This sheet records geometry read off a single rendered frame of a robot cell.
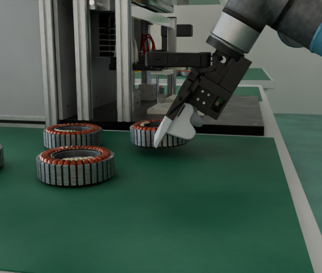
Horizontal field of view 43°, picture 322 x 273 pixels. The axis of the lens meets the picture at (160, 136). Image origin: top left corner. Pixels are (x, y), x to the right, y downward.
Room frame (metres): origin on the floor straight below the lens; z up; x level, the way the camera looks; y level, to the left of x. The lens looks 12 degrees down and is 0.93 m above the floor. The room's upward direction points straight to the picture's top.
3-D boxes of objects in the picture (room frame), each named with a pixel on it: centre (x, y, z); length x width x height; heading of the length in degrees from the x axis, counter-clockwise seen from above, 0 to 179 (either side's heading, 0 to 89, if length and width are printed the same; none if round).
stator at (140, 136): (0.75, 0.00, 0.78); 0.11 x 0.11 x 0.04
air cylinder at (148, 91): (1.40, 0.04, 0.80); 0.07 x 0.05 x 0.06; 168
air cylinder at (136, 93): (1.16, 0.09, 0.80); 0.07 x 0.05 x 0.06; 168
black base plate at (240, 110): (1.25, -0.06, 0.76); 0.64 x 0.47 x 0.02; 168
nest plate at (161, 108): (1.13, -0.05, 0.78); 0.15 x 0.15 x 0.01; 78
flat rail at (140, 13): (1.27, 0.02, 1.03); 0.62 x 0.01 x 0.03; 168
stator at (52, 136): (0.79, 0.17, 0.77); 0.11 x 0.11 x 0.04
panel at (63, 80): (1.30, 0.17, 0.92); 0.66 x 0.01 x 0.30; 168
